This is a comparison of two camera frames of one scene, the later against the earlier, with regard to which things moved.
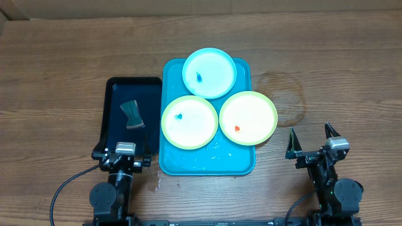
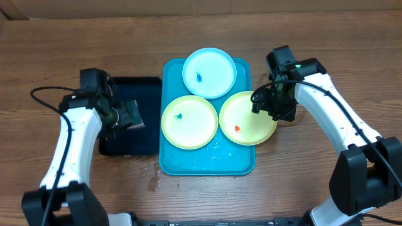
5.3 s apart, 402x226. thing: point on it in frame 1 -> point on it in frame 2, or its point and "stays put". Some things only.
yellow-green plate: x=189 y=122 stays put
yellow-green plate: x=248 y=118 stays put
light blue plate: x=209 y=73 stays put
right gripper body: x=307 y=159 -> x=281 y=103
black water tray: x=147 y=91 stays put
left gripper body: x=137 y=167 -> x=114 y=120
